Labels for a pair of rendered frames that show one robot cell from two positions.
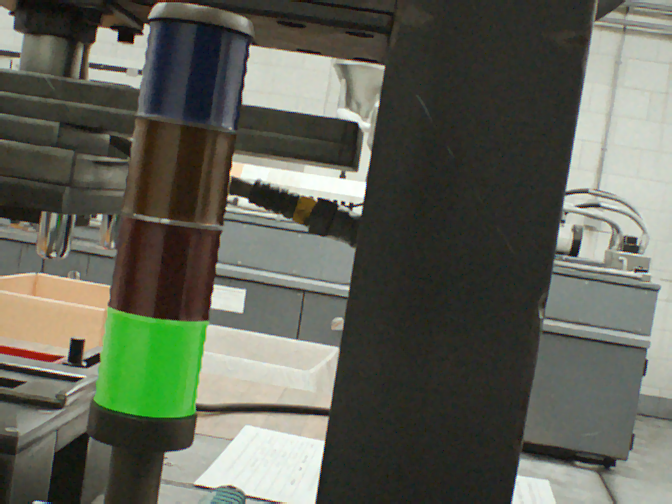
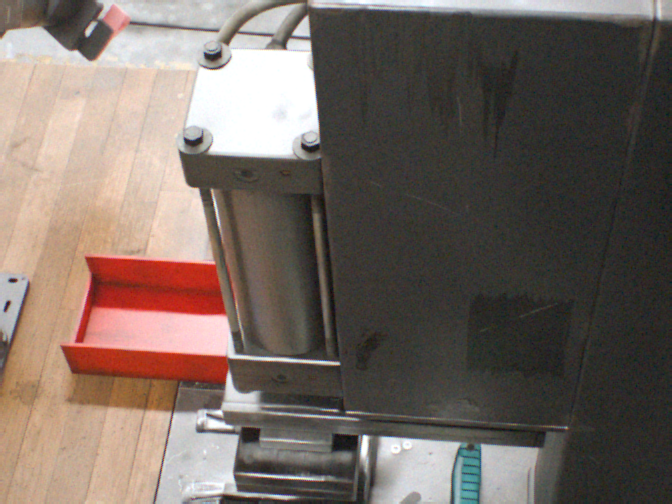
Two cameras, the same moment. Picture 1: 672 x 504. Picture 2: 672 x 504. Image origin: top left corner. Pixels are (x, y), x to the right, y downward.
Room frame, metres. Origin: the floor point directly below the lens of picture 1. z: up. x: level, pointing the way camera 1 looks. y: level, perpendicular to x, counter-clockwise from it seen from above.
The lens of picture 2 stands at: (0.11, 0.10, 2.07)
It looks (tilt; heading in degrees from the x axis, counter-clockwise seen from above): 54 degrees down; 6
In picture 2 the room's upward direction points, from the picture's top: 5 degrees counter-clockwise
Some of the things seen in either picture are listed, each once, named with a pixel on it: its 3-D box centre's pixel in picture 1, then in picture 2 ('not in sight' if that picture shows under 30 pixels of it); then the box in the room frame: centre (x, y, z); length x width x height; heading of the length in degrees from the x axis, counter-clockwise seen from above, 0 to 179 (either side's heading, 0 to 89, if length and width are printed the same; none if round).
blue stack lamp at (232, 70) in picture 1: (194, 78); not in sight; (0.37, 0.06, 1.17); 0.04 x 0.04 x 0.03
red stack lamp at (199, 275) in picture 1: (165, 266); not in sight; (0.37, 0.06, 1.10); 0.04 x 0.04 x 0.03
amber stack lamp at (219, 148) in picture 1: (179, 172); not in sight; (0.37, 0.06, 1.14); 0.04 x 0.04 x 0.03
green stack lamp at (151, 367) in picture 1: (151, 359); not in sight; (0.37, 0.06, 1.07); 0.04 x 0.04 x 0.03
